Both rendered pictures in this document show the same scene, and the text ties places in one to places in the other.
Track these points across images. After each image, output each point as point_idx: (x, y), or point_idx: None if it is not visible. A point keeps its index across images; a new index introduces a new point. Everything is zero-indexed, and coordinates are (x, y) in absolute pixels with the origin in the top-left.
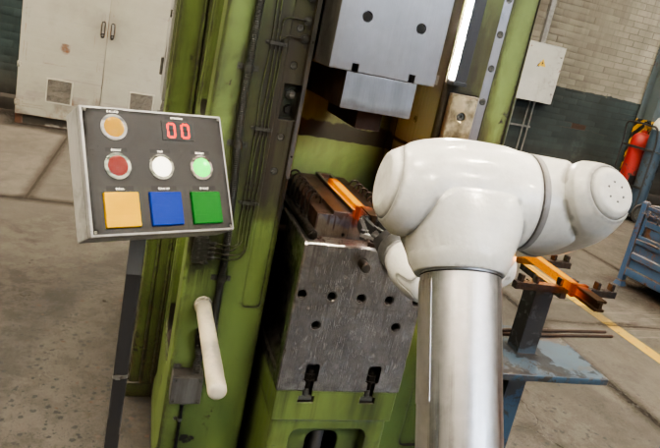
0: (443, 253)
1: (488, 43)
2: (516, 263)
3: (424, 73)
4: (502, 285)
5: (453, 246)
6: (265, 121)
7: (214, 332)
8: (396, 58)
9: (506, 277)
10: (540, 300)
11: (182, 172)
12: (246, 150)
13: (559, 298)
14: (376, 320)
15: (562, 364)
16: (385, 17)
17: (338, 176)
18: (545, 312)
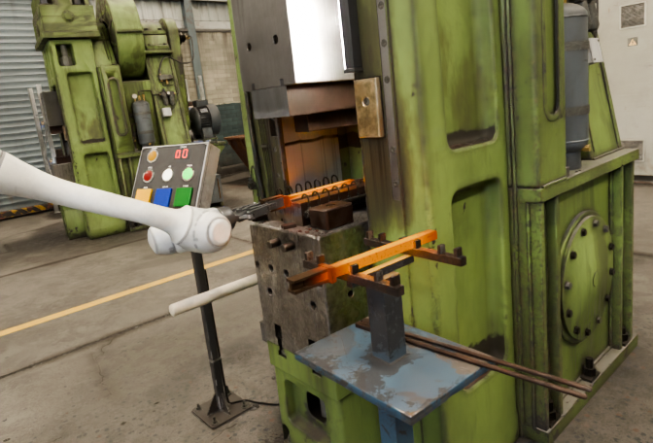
0: None
1: (373, 19)
2: (205, 226)
3: (287, 74)
4: (198, 246)
5: None
6: (264, 140)
7: (230, 285)
8: (269, 70)
9: (194, 238)
10: (372, 292)
11: (177, 177)
12: (262, 162)
13: (347, 286)
14: (299, 295)
15: (392, 382)
16: (256, 42)
17: None
18: (382, 310)
